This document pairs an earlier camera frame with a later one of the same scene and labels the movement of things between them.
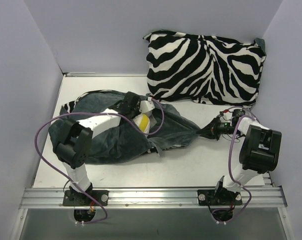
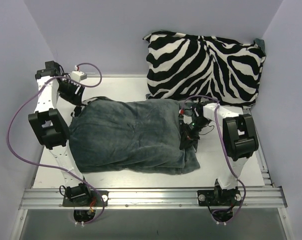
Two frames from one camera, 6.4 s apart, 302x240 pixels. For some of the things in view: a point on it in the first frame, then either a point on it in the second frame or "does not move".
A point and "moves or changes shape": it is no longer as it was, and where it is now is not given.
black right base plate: (219, 197) does not move
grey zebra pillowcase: (122, 141) moves or changes shape
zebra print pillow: (191, 68) does not move
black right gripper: (214, 129) -> (186, 139)
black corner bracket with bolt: (74, 198) does not move
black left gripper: (130, 105) -> (74, 99)
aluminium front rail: (149, 198) does not move
